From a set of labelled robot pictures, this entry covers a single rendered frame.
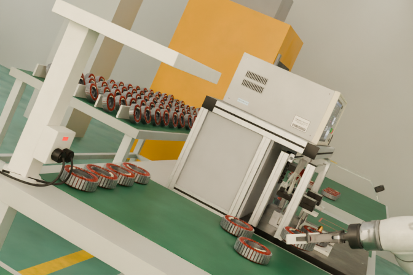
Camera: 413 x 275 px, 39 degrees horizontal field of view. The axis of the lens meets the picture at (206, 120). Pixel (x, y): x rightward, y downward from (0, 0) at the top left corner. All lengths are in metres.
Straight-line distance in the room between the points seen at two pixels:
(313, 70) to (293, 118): 5.50
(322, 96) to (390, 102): 5.43
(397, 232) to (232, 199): 0.60
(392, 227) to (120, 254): 0.80
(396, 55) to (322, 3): 1.15
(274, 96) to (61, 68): 0.92
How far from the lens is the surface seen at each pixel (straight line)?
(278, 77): 2.17
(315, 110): 2.14
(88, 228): 1.40
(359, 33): 7.67
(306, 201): 2.19
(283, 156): 2.03
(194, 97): 5.98
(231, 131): 2.06
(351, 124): 7.54
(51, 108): 1.52
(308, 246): 1.86
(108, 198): 1.68
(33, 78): 3.52
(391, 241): 1.77
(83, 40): 1.50
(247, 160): 2.04
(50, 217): 1.44
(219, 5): 6.06
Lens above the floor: 1.19
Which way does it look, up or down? 4 degrees down
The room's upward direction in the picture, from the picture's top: 24 degrees clockwise
